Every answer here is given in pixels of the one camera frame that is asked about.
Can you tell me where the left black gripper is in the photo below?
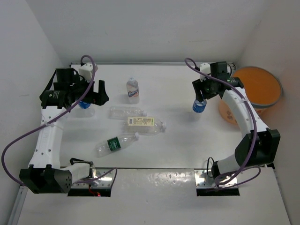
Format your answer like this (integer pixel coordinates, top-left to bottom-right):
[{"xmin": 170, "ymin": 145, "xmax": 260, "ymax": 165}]
[{"xmin": 69, "ymin": 75, "xmax": 108, "ymax": 106}]

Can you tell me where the metal base plate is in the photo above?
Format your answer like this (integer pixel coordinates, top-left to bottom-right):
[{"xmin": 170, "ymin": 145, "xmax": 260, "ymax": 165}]
[
  {"xmin": 194, "ymin": 169, "xmax": 238, "ymax": 189},
  {"xmin": 71, "ymin": 167, "xmax": 118, "ymax": 189}
]

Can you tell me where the yellow label lying bottle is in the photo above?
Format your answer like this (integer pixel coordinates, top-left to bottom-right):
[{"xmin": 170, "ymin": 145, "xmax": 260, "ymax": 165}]
[{"xmin": 123, "ymin": 117, "xmax": 166, "ymax": 135}]

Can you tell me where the orange bin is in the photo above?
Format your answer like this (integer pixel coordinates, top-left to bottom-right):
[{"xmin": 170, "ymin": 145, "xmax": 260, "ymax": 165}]
[{"xmin": 233, "ymin": 67, "xmax": 283, "ymax": 115}]

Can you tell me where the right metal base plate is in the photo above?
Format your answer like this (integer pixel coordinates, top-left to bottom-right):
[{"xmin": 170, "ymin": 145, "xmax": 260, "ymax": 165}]
[{"xmin": 194, "ymin": 169, "xmax": 238, "ymax": 189}]

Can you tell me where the clear unlabelled lying bottle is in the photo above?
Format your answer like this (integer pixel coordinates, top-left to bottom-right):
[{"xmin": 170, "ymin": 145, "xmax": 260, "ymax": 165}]
[{"xmin": 109, "ymin": 106, "xmax": 148, "ymax": 120}]

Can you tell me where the square clear bottle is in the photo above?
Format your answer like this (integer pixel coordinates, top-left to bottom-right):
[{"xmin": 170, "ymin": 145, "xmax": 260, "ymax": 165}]
[{"xmin": 126, "ymin": 77, "xmax": 140, "ymax": 104}]

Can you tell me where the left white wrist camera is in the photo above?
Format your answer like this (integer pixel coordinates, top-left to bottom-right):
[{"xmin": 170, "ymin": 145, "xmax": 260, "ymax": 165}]
[{"xmin": 78, "ymin": 63, "xmax": 98, "ymax": 82}]

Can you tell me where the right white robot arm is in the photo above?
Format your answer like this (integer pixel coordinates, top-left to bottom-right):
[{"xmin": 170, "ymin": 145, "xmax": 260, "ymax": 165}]
[{"xmin": 190, "ymin": 62, "xmax": 280, "ymax": 186}]

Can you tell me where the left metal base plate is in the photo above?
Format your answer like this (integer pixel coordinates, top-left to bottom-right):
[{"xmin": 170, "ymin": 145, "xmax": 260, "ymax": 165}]
[{"xmin": 71, "ymin": 167, "xmax": 118, "ymax": 189}]

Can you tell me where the blue label bottle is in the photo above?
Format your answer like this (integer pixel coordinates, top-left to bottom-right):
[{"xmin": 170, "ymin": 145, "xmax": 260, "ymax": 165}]
[
  {"xmin": 75, "ymin": 101, "xmax": 95, "ymax": 118},
  {"xmin": 192, "ymin": 99, "xmax": 207, "ymax": 121}
]

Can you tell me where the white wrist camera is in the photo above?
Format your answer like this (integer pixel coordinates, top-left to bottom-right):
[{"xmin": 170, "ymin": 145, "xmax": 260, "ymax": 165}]
[
  {"xmin": 78, "ymin": 63, "xmax": 98, "ymax": 82},
  {"xmin": 199, "ymin": 62, "xmax": 211, "ymax": 75}
]

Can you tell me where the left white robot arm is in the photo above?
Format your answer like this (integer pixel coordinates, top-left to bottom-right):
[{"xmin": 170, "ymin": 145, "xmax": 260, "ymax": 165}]
[{"xmin": 19, "ymin": 68, "xmax": 109, "ymax": 194}]

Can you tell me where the green label lying bottle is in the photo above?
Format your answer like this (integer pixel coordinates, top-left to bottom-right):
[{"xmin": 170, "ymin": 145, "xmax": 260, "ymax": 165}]
[{"xmin": 95, "ymin": 133, "xmax": 139, "ymax": 158}]

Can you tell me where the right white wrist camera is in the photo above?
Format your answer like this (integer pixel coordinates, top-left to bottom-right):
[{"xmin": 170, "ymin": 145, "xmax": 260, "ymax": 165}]
[{"xmin": 199, "ymin": 62, "xmax": 211, "ymax": 75}]

